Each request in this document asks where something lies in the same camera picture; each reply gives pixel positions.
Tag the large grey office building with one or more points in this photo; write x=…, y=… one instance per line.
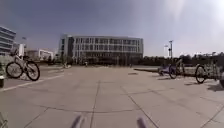
x=103, y=49

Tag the tall light pole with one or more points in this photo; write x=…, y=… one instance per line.
x=171, y=49

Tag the blue bicycle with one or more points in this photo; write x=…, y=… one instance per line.
x=176, y=69

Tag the robot's own part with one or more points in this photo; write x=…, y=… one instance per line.
x=141, y=123
x=77, y=122

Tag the low white building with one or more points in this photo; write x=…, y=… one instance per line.
x=41, y=54

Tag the row of dark trees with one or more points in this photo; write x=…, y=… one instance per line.
x=186, y=60

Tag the white bicycle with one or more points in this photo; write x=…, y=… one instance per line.
x=22, y=68

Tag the bicycle with basket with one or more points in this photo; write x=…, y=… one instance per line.
x=206, y=71

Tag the glass-fronted building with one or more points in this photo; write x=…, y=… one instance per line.
x=6, y=40

